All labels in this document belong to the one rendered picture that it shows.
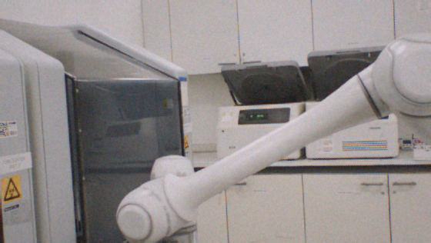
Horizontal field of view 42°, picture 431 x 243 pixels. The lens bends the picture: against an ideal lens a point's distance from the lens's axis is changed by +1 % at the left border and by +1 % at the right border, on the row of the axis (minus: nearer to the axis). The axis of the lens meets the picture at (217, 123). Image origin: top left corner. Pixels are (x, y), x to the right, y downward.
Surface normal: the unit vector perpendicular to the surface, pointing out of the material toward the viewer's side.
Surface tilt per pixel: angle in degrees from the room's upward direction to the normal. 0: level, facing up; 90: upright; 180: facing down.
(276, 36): 90
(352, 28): 90
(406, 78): 84
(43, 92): 90
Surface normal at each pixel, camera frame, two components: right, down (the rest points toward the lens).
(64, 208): 0.94, -0.04
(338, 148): -0.32, 0.07
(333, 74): -0.15, 0.83
